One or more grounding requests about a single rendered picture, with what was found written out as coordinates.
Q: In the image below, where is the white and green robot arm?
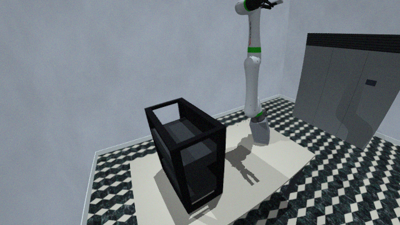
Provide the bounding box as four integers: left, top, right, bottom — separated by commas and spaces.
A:
235, 0, 269, 123

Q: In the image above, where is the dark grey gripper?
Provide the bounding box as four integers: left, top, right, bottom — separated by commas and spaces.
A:
252, 0, 283, 9

